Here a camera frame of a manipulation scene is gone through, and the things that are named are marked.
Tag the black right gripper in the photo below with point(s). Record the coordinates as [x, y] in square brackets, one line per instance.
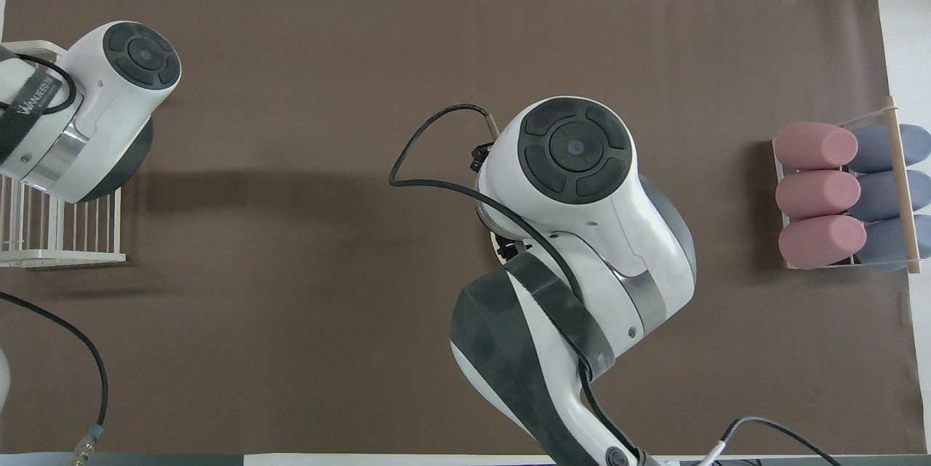
[483, 155]

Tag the pink plastic cup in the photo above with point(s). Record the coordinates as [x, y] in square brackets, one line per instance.
[814, 145]
[816, 194]
[822, 241]

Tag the cup rack with wooden rod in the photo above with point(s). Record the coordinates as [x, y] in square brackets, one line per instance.
[902, 190]

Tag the blue plastic cup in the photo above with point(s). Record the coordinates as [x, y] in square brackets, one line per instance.
[884, 147]
[884, 244]
[880, 195]

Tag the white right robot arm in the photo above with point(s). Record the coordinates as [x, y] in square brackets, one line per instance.
[582, 233]

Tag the brown table mat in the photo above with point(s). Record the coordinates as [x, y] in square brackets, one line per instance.
[291, 270]

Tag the cream round plate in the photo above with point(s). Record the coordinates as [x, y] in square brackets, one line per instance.
[497, 246]

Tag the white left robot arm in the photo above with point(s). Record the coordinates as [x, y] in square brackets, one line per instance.
[94, 110]

